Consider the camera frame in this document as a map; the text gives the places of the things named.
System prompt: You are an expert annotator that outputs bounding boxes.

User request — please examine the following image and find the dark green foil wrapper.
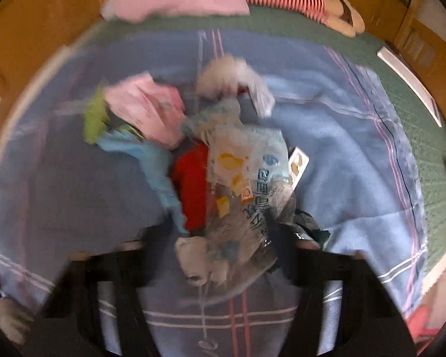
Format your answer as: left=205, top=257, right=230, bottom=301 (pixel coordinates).
left=283, top=209, right=330, bottom=250

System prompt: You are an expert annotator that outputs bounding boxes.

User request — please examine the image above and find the clear printed snack bag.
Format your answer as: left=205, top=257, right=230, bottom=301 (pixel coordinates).
left=175, top=98, right=292, bottom=301

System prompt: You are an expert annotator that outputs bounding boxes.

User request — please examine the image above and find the white plastic bag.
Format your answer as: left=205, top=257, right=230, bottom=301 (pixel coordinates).
left=196, top=55, right=275, bottom=118

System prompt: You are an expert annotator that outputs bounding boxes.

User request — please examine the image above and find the blue striped blanket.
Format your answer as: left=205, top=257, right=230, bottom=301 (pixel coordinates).
left=0, top=30, right=427, bottom=356

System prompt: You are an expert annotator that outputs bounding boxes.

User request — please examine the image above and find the green quilted mattress cover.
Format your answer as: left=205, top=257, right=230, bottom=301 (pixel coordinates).
left=90, top=6, right=446, bottom=271

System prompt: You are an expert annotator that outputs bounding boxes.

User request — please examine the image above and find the white toothpaste box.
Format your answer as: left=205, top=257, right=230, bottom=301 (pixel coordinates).
left=288, top=148, right=309, bottom=190

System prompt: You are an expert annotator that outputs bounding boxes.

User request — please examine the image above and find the light blue crumpled wrapper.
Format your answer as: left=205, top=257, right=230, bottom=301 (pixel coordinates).
left=96, top=129, right=189, bottom=236

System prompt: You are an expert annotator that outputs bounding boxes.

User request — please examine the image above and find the red plastic wrapper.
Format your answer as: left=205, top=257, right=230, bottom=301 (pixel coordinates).
left=171, top=143, right=208, bottom=234

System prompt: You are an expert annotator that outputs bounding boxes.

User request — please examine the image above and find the green paper scrap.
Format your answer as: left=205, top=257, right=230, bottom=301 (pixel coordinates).
left=83, top=85, right=109, bottom=144

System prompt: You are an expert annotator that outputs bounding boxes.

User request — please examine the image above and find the pink crumpled wrapper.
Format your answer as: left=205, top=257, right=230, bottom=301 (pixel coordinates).
left=104, top=72, right=186, bottom=149

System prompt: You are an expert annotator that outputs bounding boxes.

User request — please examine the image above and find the white flat panel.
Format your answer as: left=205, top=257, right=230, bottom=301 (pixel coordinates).
left=376, top=46, right=442, bottom=127

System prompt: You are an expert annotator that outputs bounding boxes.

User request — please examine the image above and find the wooden bed headboard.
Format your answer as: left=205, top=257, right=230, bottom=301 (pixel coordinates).
left=0, top=0, right=104, bottom=131

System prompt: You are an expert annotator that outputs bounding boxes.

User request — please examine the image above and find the striped plush doll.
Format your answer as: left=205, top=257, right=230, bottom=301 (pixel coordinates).
left=246, top=0, right=366, bottom=38

